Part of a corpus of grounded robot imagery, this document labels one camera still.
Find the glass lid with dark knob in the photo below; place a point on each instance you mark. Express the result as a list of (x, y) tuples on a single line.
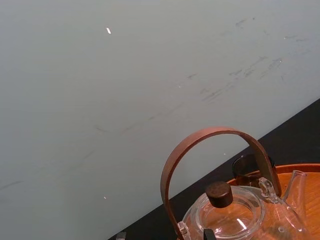
[(220, 193)]

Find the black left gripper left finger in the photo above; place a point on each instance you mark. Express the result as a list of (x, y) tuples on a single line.
[(121, 236)]

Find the round brown wooden tray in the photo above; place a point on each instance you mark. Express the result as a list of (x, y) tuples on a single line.
[(312, 200)]

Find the dark smoked drinking glass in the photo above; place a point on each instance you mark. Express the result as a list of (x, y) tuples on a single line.
[(242, 167)]

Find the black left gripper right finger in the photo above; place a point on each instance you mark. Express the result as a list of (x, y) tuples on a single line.
[(208, 235)]

